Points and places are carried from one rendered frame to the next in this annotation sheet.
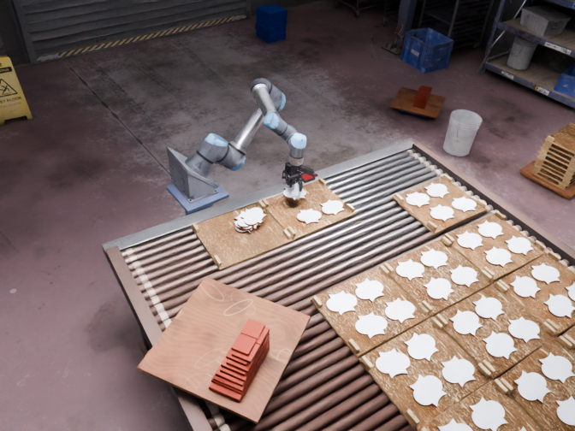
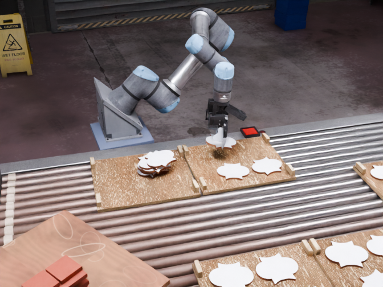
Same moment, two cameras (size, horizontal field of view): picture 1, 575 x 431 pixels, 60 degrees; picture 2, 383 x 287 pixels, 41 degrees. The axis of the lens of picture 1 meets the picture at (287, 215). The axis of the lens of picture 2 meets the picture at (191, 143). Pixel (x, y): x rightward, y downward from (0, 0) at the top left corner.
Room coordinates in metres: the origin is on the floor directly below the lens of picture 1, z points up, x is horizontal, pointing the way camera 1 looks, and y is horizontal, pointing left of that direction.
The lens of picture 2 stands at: (0.31, -0.53, 2.17)
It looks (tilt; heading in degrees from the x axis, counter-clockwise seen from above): 32 degrees down; 19
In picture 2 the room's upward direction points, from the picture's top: straight up
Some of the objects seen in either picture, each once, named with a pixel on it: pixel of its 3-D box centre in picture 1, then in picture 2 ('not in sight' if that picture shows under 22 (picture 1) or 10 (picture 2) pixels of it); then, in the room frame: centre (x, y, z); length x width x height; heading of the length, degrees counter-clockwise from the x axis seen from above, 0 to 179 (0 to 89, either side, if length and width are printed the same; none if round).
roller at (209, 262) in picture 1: (312, 221); (238, 180); (2.04, -0.14, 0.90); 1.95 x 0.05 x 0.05; 124
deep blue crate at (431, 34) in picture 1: (426, 50); not in sight; (6.27, -1.63, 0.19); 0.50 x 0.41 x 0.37; 33
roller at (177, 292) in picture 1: (323, 233); (246, 193); (1.96, -0.20, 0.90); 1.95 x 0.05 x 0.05; 124
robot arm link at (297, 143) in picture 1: (298, 145); (223, 77); (2.14, -0.03, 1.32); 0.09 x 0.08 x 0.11; 22
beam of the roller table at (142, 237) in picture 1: (281, 191); (216, 144); (2.30, 0.04, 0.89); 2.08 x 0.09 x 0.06; 124
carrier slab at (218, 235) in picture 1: (241, 233); (142, 177); (1.87, 0.23, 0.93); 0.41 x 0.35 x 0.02; 124
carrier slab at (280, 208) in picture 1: (307, 208); (236, 163); (2.12, -0.11, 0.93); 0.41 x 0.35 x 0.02; 125
